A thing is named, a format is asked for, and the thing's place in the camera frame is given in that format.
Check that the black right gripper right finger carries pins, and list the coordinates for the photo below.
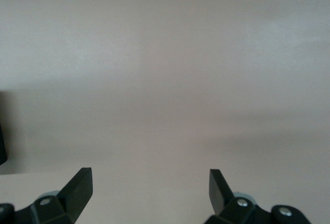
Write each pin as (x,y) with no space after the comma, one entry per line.
(221,200)

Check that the black plastic box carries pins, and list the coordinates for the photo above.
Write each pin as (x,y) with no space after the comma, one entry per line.
(2,146)

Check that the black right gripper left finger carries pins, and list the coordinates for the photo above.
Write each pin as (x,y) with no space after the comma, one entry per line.
(74,198)

